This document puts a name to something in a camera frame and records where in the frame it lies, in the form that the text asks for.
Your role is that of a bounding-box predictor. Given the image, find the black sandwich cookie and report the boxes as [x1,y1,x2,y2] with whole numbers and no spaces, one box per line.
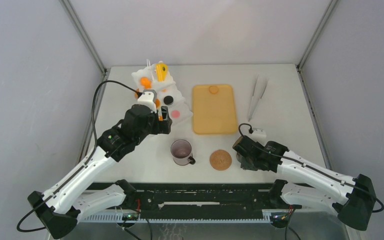
[163,95,174,106]

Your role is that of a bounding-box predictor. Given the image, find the pink macaron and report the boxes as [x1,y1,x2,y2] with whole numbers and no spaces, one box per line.
[170,110,181,119]

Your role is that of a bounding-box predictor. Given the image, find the white three-tier dessert stand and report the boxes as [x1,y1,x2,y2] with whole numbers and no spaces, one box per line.
[131,60,193,134]

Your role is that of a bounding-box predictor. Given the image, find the orange fish cookie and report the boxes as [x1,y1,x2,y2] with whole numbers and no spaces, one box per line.
[140,77,153,89]

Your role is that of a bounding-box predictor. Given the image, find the orange egg tart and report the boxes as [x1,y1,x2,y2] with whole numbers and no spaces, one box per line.
[134,89,141,99]

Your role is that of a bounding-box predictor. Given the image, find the yellow cake slice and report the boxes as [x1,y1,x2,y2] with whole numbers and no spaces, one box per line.
[155,63,166,82]

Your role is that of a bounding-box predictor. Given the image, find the metal serving tongs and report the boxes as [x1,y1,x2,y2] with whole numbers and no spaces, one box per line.
[247,75,269,122]

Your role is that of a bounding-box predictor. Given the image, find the black mug white interior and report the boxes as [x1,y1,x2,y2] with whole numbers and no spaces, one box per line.
[238,156,259,171]

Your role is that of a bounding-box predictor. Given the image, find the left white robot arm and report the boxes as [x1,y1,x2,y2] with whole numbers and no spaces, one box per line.
[27,104,172,239]

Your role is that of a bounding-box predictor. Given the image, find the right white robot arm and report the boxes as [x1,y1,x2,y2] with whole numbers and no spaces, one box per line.
[232,136,377,231]

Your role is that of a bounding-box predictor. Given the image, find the woven rattan coaster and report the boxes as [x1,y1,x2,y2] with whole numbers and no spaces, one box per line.
[209,149,232,171]

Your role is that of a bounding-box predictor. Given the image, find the yellow serving tray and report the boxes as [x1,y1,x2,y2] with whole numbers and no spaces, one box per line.
[192,84,238,135]

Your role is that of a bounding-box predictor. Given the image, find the small orange cookie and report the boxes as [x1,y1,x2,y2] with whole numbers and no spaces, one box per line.
[208,85,219,94]

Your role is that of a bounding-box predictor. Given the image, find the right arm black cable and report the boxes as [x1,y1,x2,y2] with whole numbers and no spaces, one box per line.
[237,123,384,214]

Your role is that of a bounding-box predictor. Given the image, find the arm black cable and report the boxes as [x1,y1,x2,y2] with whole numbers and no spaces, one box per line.
[237,123,384,214]
[16,80,143,233]

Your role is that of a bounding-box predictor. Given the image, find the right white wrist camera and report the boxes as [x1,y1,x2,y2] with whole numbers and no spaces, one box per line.
[250,128,267,142]

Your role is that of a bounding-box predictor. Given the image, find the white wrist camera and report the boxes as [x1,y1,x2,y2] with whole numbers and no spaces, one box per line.
[137,89,157,113]
[250,128,267,142]

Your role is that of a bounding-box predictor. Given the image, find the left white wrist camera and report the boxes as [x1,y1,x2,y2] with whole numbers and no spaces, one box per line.
[137,89,157,113]

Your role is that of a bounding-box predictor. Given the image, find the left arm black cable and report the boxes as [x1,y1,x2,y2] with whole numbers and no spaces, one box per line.
[16,80,143,233]

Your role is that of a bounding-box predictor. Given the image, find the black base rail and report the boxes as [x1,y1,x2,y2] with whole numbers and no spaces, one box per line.
[92,181,303,221]

